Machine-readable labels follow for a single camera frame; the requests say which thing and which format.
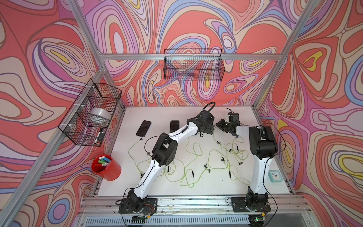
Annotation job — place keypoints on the black wire basket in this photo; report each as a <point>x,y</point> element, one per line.
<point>193,64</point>
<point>79,125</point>

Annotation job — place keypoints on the black phone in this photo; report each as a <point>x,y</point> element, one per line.
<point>174,126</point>
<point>143,129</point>

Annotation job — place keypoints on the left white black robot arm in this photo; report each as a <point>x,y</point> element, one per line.
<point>163,154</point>

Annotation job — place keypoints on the green earphones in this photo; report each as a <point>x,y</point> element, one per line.
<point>189,178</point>
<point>219,159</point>
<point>238,152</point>
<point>174,172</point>
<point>140,157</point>

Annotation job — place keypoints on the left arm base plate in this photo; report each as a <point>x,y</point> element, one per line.
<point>145,206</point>

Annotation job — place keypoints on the red cup with markers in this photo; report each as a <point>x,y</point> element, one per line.
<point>106,167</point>

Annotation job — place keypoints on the white tape roll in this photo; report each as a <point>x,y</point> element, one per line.
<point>100,112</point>

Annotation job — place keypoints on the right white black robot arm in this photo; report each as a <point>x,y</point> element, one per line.
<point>263,147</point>

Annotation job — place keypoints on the small teal alarm clock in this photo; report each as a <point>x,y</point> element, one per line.
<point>275,176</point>

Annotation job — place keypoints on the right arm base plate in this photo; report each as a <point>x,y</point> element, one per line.
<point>243,204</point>

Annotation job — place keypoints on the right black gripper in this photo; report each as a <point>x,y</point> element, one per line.
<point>220,124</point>

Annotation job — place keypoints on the left black wire basket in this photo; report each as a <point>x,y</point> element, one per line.
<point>79,125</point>

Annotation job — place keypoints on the back black wire basket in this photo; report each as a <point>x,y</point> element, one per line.
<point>193,64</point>

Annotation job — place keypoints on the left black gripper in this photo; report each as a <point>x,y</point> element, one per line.
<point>208,130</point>

